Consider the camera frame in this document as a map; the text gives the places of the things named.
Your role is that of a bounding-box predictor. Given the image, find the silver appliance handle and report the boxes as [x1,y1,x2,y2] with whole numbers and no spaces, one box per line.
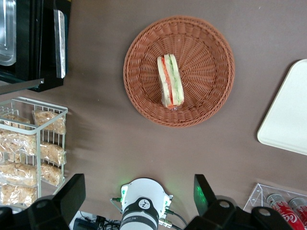
[53,9,67,79]

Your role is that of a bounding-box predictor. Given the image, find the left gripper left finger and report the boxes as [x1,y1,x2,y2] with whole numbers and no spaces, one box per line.
[0,173,86,230]

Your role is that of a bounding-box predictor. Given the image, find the red Coca-Cola bottle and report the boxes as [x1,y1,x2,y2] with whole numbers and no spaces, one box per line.
[267,193,306,230]
[289,197,307,226]

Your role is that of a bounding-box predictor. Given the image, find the black appliance with yellow panel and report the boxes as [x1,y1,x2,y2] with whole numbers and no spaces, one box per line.
[0,0,72,95]

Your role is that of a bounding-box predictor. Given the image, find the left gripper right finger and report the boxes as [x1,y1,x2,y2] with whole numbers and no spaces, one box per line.
[184,174,295,230]

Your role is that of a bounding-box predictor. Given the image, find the wrapped rice cracker packet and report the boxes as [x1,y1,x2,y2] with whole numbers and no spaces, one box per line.
[33,109,67,135]
[0,114,31,130]
[39,141,67,166]
[0,184,38,207]
[0,161,38,187]
[39,162,63,187]
[0,129,38,157]

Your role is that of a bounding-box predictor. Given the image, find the brown round wicker basket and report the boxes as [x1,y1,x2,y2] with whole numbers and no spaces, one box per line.
[123,15,236,128]

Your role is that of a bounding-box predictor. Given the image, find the triangle sandwich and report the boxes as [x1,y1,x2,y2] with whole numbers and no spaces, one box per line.
[157,54,185,111]

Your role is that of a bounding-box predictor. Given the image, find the clear acrylic bottle rack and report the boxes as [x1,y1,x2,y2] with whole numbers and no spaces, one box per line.
[243,183,307,230]

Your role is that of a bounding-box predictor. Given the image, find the black adapter with cables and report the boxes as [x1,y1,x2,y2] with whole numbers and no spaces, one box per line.
[71,210,121,230]

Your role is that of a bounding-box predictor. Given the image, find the cream plastic tray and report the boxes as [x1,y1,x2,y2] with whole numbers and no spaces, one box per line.
[257,59,307,156]

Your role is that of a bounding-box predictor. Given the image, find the white wire rack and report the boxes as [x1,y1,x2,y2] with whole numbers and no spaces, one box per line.
[0,96,69,211]

